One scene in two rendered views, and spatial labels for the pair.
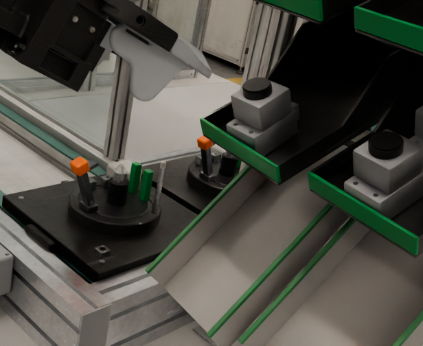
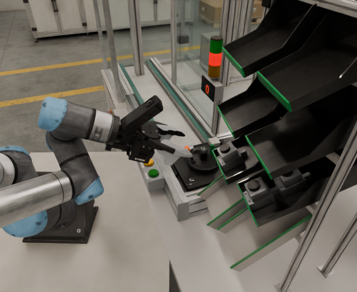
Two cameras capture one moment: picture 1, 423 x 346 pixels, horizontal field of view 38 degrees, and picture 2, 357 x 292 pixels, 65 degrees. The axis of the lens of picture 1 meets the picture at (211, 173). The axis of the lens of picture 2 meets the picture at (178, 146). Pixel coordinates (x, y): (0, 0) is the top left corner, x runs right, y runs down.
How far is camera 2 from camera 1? 0.41 m
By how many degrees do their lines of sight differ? 30
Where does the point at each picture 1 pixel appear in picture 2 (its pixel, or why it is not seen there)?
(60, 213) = (184, 161)
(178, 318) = not seen: hidden behind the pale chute
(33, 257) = (170, 179)
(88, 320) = (179, 206)
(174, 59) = (176, 154)
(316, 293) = (248, 218)
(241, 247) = (230, 193)
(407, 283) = (278, 225)
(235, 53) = not seen: hidden behind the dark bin
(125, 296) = (194, 199)
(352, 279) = not seen: hidden behind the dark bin
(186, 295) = (210, 205)
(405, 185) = (261, 199)
